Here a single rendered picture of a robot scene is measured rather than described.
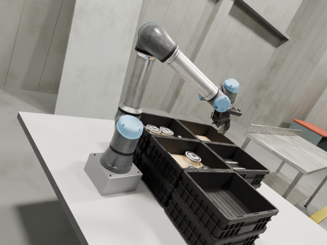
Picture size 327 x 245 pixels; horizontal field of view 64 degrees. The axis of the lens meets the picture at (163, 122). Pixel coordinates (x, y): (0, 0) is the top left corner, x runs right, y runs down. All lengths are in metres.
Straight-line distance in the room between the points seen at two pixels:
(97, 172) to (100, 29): 2.54
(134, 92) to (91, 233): 0.61
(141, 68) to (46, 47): 2.75
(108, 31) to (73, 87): 0.84
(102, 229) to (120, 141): 0.35
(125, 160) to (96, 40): 2.49
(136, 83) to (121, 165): 0.37
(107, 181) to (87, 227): 0.21
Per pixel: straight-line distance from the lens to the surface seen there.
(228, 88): 1.30
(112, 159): 1.19
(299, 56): 7.45
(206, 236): 1.12
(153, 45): 1.06
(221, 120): 1.43
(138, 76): 1.20
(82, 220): 1.08
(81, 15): 3.42
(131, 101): 1.23
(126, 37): 3.74
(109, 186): 1.19
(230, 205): 1.36
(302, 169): 2.72
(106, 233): 1.07
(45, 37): 3.80
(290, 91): 7.31
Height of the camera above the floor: 1.43
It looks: 18 degrees down
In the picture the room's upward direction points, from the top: 25 degrees clockwise
